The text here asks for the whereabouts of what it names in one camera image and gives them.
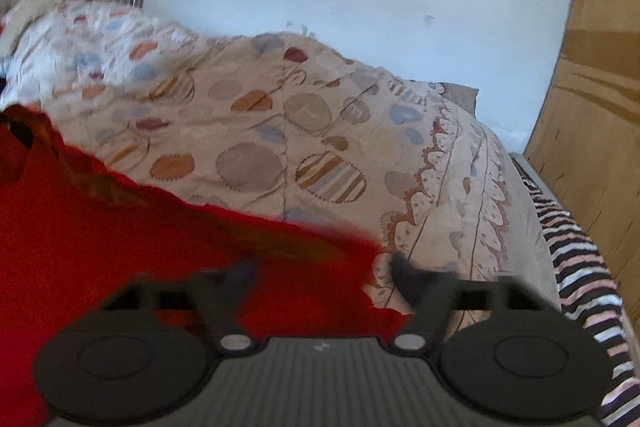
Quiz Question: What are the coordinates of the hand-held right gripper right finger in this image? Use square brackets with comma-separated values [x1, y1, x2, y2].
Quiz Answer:
[387, 252, 553, 353]

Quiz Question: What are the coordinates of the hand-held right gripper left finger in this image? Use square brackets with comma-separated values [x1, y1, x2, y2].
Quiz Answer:
[99, 256, 262, 353]

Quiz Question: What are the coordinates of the red knit sweater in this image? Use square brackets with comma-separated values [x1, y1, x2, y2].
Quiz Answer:
[0, 103, 417, 427]

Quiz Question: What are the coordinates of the circle patterned duvet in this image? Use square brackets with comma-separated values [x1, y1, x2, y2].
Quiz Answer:
[0, 0, 563, 344]

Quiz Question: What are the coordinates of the striped bed sheet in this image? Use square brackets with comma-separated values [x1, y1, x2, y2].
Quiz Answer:
[510, 156, 640, 427]

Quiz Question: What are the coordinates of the small grey cloth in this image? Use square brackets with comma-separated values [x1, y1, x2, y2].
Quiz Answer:
[434, 82, 479, 114]

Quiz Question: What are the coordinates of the orange garment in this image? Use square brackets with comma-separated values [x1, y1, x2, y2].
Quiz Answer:
[0, 104, 57, 148]

